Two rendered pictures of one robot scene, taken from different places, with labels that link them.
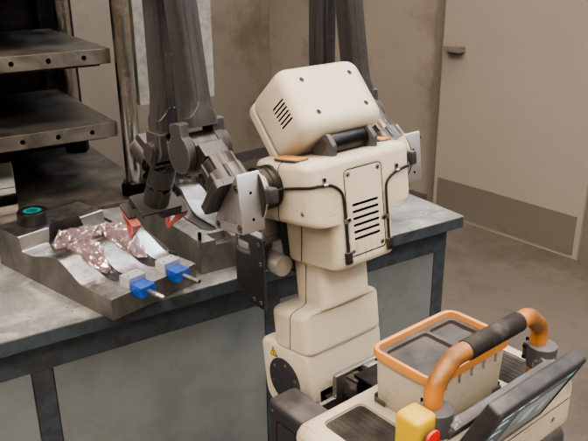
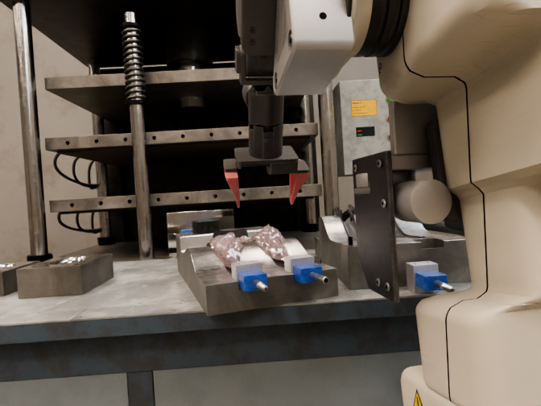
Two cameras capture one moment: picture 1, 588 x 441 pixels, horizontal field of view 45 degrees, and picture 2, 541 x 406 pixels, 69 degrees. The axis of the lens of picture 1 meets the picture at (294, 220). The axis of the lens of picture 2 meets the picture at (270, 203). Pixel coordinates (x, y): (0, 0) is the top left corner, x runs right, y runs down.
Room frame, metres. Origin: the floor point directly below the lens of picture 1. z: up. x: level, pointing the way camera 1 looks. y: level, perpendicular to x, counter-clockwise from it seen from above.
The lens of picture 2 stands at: (0.93, -0.04, 1.01)
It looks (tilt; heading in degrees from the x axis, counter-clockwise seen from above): 1 degrees down; 31
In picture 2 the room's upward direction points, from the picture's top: 4 degrees counter-clockwise
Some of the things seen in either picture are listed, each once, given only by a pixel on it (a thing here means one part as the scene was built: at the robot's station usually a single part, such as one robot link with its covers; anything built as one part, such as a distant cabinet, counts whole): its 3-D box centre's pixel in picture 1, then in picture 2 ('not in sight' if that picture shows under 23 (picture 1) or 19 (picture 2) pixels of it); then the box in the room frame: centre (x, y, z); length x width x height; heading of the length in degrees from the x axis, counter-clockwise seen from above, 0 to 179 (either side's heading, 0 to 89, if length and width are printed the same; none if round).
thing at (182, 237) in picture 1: (203, 213); (374, 240); (1.98, 0.27, 0.87); 0.50 x 0.26 x 0.14; 33
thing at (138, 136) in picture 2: not in sight; (142, 179); (2.03, 1.20, 1.10); 0.05 x 0.05 x 1.30
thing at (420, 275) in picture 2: not in sight; (433, 281); (1.71, 0.08, 0.83); 0.13 x 0.05 x 0.05; 35
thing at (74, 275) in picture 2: not in sight; (69, 273); (1.53, 0.94, 0.83); 0.20 x 0.15 x 0.07; 33
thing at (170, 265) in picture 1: (180, 274); (309, 274); (1.59, 0.28, 0.85); 0.13 x 0.05 x 0.05; 50
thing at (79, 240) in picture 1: (94, 238); (242, 241); (1.72, 0.52, 0.90); 0.26 x 0.18 x 0.08; 50
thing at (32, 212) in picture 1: (32, 216); (206, 226); (1.81, 0.71, 0.93); 0.08 x 0.08 x 0.04
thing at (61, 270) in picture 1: (94, 254); (241, 258); (1.72, 0.52, 0.85); 0.50 x 0.26 x 0.11; 50
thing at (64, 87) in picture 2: not in sight; (193, 97); (2.46, 1.28, 1.51); 1.10 x 0.70 x 0.05; 123
